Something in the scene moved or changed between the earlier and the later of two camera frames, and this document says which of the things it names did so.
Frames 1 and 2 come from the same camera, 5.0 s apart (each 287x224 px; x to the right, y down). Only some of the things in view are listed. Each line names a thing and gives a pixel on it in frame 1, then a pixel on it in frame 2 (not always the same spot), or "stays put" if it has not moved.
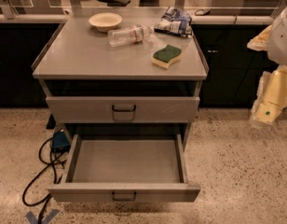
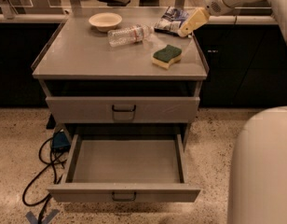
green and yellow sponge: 165,56 stays put
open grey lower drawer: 125,167 stays put
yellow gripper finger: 274,94 to 221,0
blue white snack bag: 175,21 stays put
